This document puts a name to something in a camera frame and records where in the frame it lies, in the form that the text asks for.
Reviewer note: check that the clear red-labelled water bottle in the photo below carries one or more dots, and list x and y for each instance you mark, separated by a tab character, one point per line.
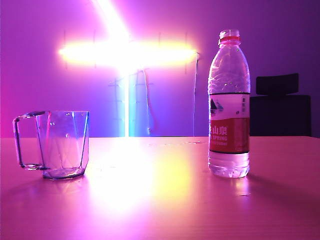
228	130

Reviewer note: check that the clear faceted glass mug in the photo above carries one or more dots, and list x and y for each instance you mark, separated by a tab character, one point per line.
62	140

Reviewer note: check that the horizontal glowing light strip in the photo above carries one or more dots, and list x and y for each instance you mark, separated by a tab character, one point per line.
100	51

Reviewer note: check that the diagonal glowing light strip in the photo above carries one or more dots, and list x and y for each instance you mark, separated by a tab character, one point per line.
112	15

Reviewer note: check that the black office chair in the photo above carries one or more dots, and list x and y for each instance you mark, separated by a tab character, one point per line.
280	115

